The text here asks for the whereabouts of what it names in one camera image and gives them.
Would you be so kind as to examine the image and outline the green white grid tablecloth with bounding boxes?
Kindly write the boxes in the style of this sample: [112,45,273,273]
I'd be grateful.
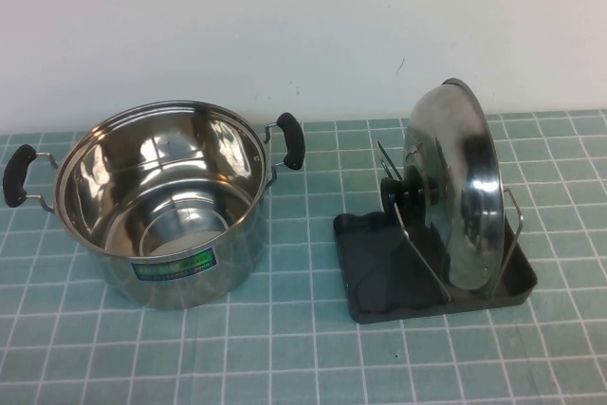
[0,109,607,405]

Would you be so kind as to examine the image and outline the stainless steel lid black knob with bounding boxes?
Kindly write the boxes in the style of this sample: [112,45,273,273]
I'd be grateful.
[378,76,506,296]

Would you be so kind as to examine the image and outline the stainless steel pot black handles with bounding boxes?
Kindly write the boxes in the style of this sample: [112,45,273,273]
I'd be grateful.
[1,97,305,311]

